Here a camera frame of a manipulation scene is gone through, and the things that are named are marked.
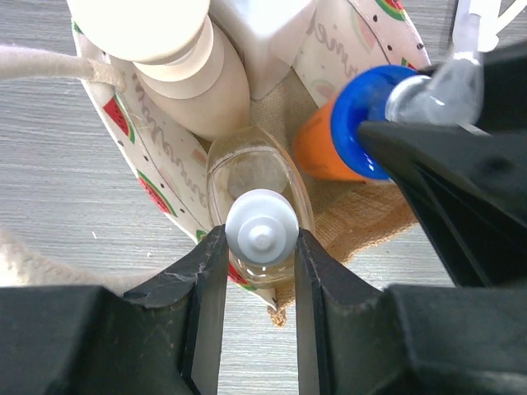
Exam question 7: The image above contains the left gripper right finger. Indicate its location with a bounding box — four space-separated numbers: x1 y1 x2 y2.
295 230 381 394

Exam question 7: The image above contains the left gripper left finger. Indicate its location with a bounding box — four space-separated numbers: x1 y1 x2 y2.
123 226 228 394

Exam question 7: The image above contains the white bottle dark cap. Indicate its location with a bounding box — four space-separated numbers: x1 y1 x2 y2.
209 0 317 100

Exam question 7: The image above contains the orange bottle blue pump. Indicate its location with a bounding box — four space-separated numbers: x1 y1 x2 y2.
292 12 487 183

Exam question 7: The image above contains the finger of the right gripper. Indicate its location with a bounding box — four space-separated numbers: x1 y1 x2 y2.
358 122 526 287

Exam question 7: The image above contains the clear bottle white cap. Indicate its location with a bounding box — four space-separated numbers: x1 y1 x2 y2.
207 127 315 289

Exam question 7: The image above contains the beige bottle round cap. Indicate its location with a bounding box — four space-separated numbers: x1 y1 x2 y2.
68 1 250 141

